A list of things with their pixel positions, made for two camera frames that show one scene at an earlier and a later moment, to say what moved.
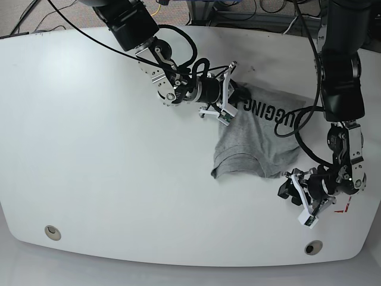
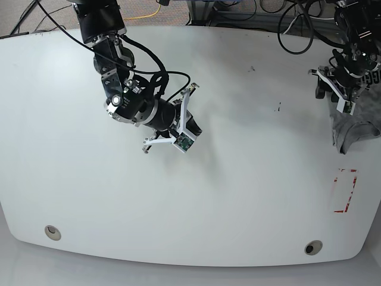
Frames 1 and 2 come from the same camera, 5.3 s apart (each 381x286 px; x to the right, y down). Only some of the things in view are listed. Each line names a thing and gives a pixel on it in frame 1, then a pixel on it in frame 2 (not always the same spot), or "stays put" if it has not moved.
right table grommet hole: x=313 y=247 stays put
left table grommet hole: x=53 y=232 stays put
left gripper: x=241 y=92 → x=171 y=119
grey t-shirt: x=263 y=136 → x=365 y=121
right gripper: x=314 y=187 → x=346 y=86
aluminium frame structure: x=203 y=12 stays put
